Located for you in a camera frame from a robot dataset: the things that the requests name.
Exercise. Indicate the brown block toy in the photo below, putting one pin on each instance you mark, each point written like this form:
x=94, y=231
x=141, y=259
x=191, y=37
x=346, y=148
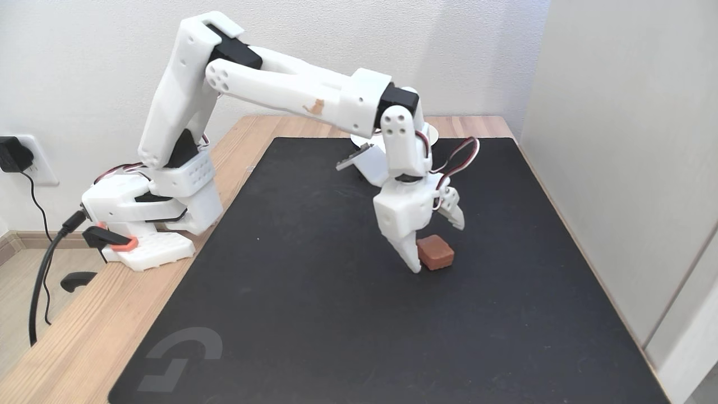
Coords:
x=436, y=252

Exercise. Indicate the white navy paper bowl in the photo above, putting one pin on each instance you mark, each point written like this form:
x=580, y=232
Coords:
x=433, y=133

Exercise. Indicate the black desk mat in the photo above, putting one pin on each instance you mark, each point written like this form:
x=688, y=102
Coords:
x=359, y=336

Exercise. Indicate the white cabinet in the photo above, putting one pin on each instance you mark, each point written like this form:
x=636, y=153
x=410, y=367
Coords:
x=628, y=168

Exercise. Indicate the black orange table clamp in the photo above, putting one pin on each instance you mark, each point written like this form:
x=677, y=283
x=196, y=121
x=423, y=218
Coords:
x=112, y=239

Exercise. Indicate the black power adapter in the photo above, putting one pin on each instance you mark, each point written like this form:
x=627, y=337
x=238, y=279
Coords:
x=10, y=154

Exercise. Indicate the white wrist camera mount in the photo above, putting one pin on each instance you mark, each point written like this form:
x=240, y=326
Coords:
x=371, y=165

